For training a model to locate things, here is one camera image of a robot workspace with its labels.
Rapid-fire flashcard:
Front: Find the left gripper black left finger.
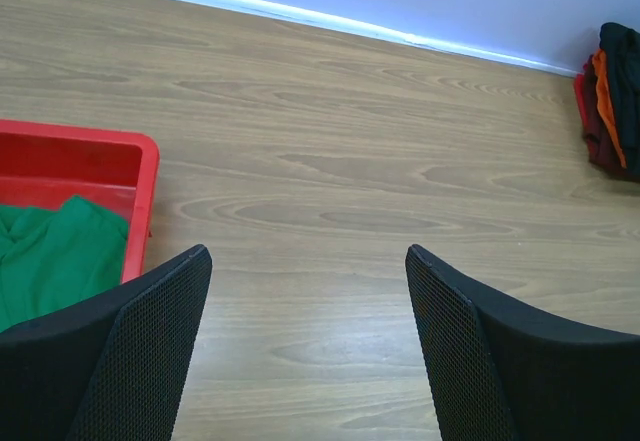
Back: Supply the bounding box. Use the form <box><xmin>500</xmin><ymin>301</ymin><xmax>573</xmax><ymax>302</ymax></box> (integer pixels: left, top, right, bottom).
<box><xmin>1</xmin><ymin>245</ymin><xmax>212</xmax><ymax>440</ymax></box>

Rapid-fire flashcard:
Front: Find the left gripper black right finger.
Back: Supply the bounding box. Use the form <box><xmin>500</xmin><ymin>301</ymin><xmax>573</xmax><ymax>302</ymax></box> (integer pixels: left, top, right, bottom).
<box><xmin>405</xmin><ymin>245</ymin><xmax>639</xmax><ymax>440</ymax></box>

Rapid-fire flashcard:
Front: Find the green t-shirt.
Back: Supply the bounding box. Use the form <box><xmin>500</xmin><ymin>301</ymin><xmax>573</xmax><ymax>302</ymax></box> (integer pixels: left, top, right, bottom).
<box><xmin>1</xmin><ymin>196</ymin><xmax>129</xmax><ymax>331</ymax></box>

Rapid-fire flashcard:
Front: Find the red plastic bin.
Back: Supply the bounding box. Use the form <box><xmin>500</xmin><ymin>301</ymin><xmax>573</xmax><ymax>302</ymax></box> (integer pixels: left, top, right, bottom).
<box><xmin>1</xmin><ymin>119</ymin><xmax>160</xmax><ymax>283</ymax></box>

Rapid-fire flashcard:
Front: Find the dark red folded t-shirt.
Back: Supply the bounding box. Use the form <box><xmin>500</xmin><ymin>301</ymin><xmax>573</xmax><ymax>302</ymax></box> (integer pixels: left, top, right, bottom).
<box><xmin>579</xmin><ymin>56</ymin><xmax>629</xmax><ymax>178</ymax></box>

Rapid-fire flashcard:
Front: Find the orange folded t-shirt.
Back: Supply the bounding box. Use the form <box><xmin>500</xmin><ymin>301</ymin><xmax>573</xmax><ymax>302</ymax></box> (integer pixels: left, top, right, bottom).
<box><xmin>592</xmin><ymin>49</ymin><xmax>627</xmax><ymax>168</ymax></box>

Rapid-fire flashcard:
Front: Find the black folded t-shirt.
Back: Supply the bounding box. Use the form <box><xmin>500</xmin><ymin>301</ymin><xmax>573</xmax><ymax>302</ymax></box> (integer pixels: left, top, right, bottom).
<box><xmin>600</xmin><ymin>22</ymin><xmax>639</xmax><ymax>176</ymax></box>

